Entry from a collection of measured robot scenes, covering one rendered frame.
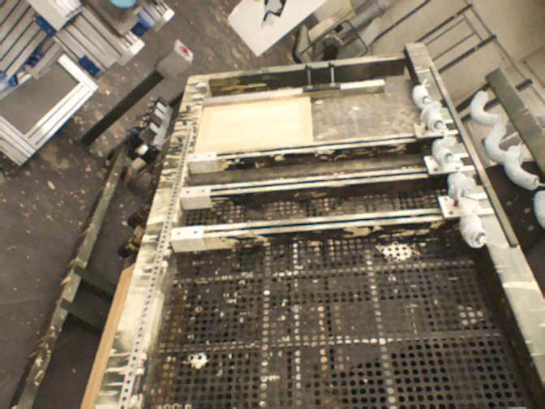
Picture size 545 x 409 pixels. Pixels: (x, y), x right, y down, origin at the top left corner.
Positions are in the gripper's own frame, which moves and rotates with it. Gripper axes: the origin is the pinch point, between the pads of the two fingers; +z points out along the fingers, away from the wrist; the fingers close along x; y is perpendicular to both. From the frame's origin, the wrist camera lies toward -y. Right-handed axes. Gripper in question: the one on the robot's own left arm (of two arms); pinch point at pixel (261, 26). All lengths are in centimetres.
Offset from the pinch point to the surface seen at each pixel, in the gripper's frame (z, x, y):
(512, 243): -19, -139, 92
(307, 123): 21, -38, 39
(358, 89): 6, -11, 58
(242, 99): 33.8, -16.8, 4.7
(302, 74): 18.3, 10.2, 30.1
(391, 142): 2, -63, 71
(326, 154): 18, -66, 48
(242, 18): 116, 355, -38
